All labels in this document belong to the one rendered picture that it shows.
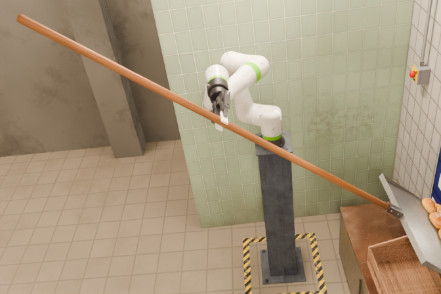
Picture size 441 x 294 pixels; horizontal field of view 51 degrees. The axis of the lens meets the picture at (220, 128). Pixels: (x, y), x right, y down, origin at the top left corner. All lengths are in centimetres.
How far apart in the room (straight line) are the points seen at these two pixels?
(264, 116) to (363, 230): 104
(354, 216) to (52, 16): 313
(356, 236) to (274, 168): 71
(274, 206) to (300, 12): 125
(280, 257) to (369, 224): 69
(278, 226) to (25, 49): 296
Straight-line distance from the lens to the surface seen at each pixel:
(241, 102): 270
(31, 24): 167
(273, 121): 271
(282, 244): 339
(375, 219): 328
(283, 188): 300
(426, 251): 231
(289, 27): 302
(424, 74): 303
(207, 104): 212
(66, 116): 514
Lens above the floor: 297
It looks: 35 degrees down
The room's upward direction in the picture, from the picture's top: 9 degrees counter-clockwise
